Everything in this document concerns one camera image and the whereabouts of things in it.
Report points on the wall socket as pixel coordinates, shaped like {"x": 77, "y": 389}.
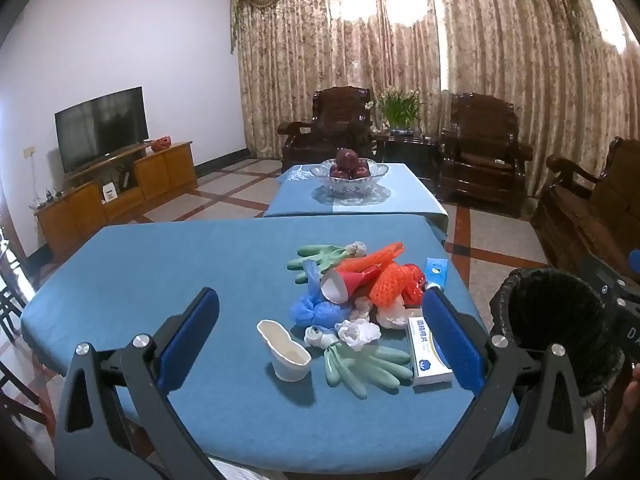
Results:
{"x": 29, "y": 151}

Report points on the green rubber glove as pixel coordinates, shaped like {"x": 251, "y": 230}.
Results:
{"x": 320, "y": 255}
{"x": 360, "y": 367}

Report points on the floral beige curtains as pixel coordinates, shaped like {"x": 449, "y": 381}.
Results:
{"x": 425, "y": 35}

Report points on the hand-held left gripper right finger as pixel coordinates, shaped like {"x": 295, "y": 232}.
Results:
{"x": 450, "y": 345}

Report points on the red foam net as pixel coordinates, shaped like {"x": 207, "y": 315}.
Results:
{"x": 414, "y": 282}

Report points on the green potted plant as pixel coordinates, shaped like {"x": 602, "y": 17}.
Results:
{"x": 400, "y": 107}

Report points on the flat screen television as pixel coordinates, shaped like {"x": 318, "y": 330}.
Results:
{"x": 100, "y": 127}

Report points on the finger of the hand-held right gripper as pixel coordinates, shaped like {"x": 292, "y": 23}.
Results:
{"x": 607, "y": 282}

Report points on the red ornament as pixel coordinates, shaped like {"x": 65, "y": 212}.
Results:
{"x": 161, "y": 143}

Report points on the blue plastic bag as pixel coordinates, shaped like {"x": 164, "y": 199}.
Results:
{"x": 312, "y": 305}

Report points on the long orange foam net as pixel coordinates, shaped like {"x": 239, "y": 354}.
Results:
{"x": 375, "y": 256}

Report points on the black-bagged trash bin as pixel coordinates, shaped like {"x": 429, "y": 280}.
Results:
{"x": 550, "y": 325}

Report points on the dark wooden dining chair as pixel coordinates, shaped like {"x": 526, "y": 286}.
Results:
{"x": 25, "y": 410}
{"x": 12, "y": 280}

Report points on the dark wooden side table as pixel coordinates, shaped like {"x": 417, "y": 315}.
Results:
{"x": 407, "y": 152}

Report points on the white tissue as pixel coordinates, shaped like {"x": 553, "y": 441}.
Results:
{"x": 390, "y": 315}
{"x": 357, "y": 334}

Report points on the small white device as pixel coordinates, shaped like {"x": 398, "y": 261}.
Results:
{"x": 109, "y": 193}

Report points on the wooden television cabinet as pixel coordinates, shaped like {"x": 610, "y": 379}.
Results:
{"x": 75, "y": 210}

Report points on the glass fruit bowl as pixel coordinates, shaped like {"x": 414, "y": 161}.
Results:
{"x": 350, "y": 185}

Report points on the flat white tissue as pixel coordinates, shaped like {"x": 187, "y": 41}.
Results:
{"x": 390, "y": 315}

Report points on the short orange foam net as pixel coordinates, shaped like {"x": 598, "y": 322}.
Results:
{"x": 390, "y": 285}

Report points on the dark wooden sofa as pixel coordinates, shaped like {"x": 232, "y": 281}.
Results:
{"x": 585, "y": 205}

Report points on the person's right forearm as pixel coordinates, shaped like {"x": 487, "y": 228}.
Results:
{"x": 632, "y": 400}

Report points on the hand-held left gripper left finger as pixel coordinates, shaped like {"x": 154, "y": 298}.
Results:
{"x": 192, "y": 340}

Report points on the dark wooden armchair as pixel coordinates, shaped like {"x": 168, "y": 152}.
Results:
{"x": 325, "y": 125}
{"x": 482, "y": 145}

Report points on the blue covered coffee table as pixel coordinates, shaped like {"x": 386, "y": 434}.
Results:
{"x": 400, "y": 195}

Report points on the grey tissue wad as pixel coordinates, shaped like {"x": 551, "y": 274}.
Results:
{"x": 355, "y": 249}

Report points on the crushed white paper cup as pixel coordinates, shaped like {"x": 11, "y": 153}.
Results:
{"x": 285, "y": 355}

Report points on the small blue-white tissue ball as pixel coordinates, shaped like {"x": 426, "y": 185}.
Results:
{"x": 317, "y": 336}

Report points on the white cardboard box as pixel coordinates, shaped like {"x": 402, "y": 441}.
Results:
{"x": 425, "y": 355}

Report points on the red paper cup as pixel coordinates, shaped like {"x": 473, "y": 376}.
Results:
{"x": 345, "y": 285}

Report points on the blue and white tube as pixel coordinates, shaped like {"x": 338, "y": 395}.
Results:
{"x": 436, "y": 272}

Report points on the red apple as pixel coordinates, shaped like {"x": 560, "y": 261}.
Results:
{"x": 339, "y": 173}
{"x": 346, "y": 159}
{"x": 361, "y": 170}

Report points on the white cloth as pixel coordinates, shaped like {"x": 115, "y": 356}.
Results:
{"x": 245, "y": 470}

